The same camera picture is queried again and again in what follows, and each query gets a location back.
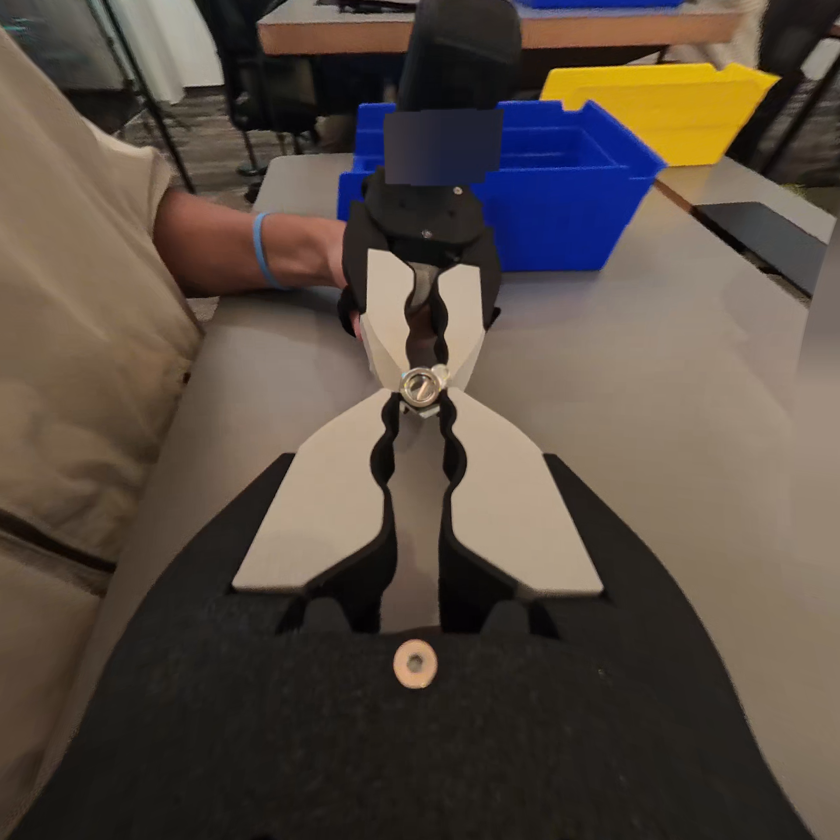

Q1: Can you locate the black flat pad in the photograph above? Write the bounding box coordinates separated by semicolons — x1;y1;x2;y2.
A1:
696;202;834;296

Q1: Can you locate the yellow plastic bin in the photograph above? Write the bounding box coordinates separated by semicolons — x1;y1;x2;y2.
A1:
539;62;782;168

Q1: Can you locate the blue wristband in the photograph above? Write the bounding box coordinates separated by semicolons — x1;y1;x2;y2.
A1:
252;211;294;291

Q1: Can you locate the person's left hand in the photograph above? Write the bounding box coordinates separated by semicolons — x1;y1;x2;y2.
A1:
279;218;365;341

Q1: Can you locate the black tripod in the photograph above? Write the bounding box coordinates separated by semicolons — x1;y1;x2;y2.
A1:
85;0;198;194

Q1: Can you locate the silver bolt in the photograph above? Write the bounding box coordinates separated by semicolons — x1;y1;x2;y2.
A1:
399;364;452;406

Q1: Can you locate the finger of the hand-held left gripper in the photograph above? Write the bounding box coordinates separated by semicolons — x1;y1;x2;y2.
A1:
358;247;427;393
430;264;488;395

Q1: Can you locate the wooden-edged table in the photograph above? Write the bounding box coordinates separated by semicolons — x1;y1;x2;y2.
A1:
257;0;742;56

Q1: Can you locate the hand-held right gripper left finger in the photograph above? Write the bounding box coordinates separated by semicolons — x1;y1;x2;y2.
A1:
231;387;404;634

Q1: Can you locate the person's left forearm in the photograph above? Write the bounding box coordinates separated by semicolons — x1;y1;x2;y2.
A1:
152;187;283;296

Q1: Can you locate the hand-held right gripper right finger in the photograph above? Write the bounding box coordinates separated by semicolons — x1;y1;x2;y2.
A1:
436;388;605;634

